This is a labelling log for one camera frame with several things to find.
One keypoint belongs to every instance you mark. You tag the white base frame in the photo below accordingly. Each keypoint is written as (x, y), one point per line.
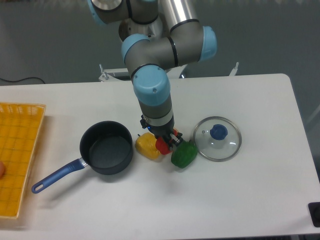
(209, 69)

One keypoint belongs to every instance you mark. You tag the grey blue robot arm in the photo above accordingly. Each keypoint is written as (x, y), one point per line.
(147, 61)

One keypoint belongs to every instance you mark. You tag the black device at table edge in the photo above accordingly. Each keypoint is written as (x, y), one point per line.
(314, 210)

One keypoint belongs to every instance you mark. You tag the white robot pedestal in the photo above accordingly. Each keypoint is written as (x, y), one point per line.
(154, 31)

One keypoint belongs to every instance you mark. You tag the red bell pepper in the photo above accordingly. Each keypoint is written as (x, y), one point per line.
(161, 145)

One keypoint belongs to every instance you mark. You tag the green bell pepper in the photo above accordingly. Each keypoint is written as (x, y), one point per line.
(184, 154)

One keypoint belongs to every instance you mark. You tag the glass lid blue knob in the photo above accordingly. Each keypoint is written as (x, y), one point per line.
(217, 138)

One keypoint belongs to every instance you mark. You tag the dark saucepan blue handle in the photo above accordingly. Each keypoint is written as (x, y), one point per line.
(106, 147)

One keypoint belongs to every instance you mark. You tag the yellow woven basket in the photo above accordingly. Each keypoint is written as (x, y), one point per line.
(20, 125)

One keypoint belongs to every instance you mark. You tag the yellow bell pepper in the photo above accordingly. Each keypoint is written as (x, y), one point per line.
(146, 146)

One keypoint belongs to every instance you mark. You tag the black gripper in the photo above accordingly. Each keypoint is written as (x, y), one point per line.
(173, 138)

